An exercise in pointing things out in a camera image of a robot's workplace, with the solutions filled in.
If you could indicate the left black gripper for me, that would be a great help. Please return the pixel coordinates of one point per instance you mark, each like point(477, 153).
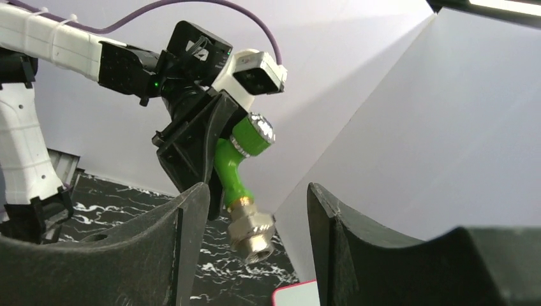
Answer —
point(192, 61)

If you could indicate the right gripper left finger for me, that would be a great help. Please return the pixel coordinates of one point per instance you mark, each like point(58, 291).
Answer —
point(148, 260)

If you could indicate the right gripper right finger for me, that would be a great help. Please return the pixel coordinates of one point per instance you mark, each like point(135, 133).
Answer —
point(359, 261)

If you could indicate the green water faucet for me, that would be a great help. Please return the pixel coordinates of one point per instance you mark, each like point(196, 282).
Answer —
point(249, 138)

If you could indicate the silver hex nut fitting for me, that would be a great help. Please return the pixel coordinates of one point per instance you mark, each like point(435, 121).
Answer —
point(251, 233)

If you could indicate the pink framed whiteboard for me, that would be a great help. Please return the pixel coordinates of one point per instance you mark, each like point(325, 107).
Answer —
point(299, 294)

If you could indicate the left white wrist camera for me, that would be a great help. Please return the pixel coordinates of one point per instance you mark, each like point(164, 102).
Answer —
point(250, 73)

